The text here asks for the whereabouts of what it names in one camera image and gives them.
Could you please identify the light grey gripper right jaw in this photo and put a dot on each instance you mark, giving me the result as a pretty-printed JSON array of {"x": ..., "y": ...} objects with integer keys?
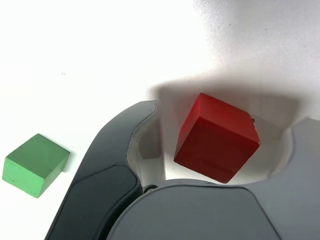
[{"x": 212, "y": 215}]

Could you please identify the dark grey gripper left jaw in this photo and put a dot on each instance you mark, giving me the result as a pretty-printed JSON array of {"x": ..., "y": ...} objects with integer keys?
[{"x": 100, "y": 187}]

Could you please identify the red cube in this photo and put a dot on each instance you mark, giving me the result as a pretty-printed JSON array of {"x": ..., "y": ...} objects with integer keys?
[{"x": 215, "y": 145}]

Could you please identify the green cube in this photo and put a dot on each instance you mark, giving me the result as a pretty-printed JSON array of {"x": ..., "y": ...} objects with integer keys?
[{"x": 32, "y": 165}]

